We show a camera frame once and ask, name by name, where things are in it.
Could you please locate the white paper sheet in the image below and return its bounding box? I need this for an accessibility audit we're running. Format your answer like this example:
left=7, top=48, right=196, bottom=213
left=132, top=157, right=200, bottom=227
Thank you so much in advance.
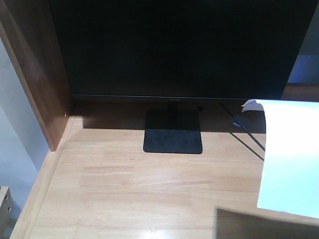
left=256, top=100, right=319, bottom=218

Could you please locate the black computer monitor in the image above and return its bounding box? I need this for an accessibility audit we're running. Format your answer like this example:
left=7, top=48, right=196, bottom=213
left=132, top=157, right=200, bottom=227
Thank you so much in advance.
left=49, top=0, right=318, bottom=154

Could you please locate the crumpled white paper scrap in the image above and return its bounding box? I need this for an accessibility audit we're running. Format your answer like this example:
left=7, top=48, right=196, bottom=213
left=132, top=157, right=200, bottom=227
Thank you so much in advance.
left=242, top=99, right=264, bottom=112

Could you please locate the wooden shelf unit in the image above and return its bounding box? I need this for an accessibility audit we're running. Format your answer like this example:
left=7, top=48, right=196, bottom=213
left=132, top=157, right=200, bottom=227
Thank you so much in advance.
left=0, top=0, right=72, bottom=151

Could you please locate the black monitor cable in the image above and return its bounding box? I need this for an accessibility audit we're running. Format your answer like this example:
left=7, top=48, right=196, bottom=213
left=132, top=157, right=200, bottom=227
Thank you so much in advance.
left=218, top=101, right=266, bottom=151

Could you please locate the grey desk cable grommet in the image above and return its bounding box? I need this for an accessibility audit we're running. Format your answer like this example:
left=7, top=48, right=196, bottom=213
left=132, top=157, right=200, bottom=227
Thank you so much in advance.
left=229, top=115, right=251, bottom=127

